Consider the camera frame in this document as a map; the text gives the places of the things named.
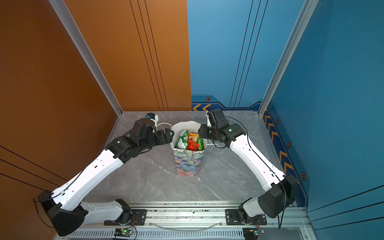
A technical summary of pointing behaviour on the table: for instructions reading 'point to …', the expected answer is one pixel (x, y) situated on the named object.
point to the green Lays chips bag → (201, 142)
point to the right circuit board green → (257, 231)
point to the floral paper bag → (188, 161)
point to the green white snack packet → (182, 140)
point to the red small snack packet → (192, 145)
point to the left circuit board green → (124, 232)
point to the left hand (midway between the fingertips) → (168, 131)
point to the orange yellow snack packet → (193, 136)
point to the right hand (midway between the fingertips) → (201, 131)
